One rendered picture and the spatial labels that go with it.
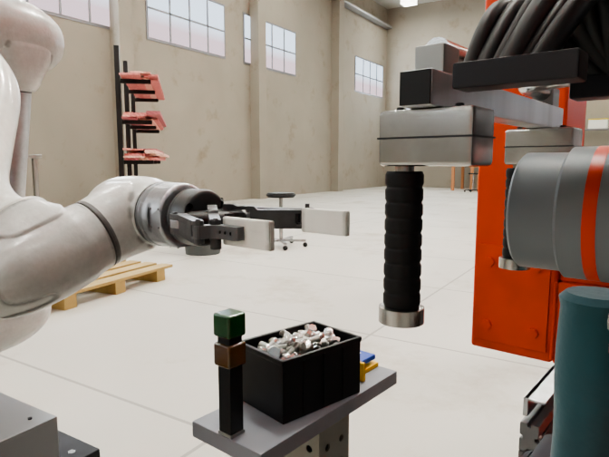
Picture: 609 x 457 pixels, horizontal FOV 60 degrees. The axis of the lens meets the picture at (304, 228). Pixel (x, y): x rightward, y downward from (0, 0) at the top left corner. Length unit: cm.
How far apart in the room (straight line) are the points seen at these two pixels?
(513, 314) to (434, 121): 71
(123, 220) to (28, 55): 56
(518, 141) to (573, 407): 35
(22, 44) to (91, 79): 894
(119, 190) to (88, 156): 918
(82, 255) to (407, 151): 43
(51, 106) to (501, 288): 894
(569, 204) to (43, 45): 103
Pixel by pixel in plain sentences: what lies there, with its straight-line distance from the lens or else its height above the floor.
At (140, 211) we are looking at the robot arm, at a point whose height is 84.
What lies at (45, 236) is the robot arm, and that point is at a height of 81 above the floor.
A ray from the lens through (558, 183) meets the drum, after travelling 57.
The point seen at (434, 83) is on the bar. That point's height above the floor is 97.
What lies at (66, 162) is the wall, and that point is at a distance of 971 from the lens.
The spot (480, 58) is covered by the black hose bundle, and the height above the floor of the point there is 98.
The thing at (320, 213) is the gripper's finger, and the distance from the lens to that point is 64.
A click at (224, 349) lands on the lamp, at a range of 88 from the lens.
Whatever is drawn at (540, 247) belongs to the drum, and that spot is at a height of 82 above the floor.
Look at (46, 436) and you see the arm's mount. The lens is 121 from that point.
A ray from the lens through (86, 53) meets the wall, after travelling 1016.
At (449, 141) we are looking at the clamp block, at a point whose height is 92.
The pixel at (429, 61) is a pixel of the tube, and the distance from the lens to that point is 48.
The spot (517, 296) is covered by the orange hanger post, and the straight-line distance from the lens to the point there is 112.
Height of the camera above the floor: 90
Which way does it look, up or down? 7 degrees down
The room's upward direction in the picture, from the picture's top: straight up
